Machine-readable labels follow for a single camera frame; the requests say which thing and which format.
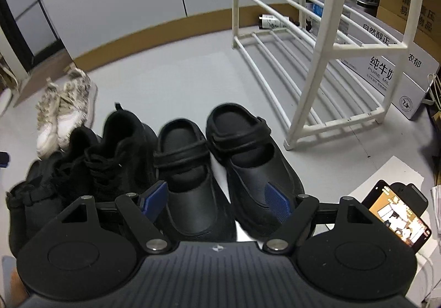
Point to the smartphone on holder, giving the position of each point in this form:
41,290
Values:
400,208

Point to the white shoe rack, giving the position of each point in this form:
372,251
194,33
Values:
330,44

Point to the black clog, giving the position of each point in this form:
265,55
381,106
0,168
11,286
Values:
196,209
241,142

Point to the white milk carton box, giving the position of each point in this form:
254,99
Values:
379,70

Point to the white sneaker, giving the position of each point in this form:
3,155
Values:
47,120
76,105

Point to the black fleece shoe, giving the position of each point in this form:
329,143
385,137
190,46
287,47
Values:
120,163

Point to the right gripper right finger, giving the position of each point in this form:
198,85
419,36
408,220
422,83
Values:
295,216

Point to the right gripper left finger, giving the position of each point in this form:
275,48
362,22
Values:
139,212

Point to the black strapped shoe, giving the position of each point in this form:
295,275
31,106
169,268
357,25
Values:
33,203

